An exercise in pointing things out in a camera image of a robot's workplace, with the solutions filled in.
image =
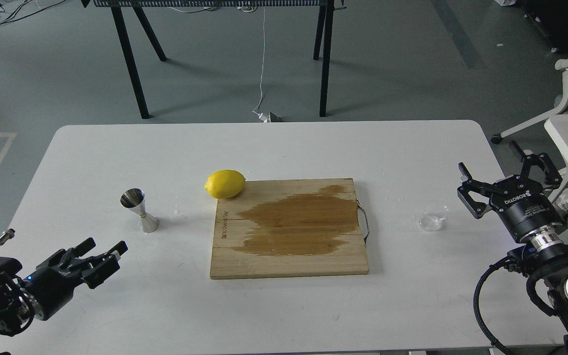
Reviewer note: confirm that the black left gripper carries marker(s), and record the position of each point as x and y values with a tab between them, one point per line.
52	285

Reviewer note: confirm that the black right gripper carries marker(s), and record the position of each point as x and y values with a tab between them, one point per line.
518	202

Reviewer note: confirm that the small clear glass cup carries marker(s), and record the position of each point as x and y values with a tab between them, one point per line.
433	216

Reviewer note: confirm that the steel double jigger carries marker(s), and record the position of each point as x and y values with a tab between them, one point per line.
134	200

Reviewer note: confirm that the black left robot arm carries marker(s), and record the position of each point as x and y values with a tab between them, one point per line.
16	311

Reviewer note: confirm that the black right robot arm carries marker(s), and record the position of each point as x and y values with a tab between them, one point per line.
543	260

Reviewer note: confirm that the yellow lemon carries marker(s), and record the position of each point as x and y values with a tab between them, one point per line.
224	184

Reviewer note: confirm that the wooden cutting board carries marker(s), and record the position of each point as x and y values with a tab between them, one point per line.
289	228

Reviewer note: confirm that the black metal frame table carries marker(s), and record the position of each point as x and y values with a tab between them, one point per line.
214	40

